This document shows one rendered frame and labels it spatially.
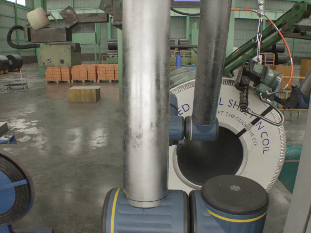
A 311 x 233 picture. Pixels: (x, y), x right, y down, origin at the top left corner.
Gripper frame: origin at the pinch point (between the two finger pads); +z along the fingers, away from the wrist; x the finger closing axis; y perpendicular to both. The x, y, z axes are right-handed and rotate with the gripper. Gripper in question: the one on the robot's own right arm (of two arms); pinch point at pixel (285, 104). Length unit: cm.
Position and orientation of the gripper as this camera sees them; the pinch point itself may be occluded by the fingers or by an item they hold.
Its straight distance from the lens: 173.9
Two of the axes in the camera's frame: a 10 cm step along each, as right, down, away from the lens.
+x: -3.6, 7.9, -5.0
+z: -2.4, 4.4, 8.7
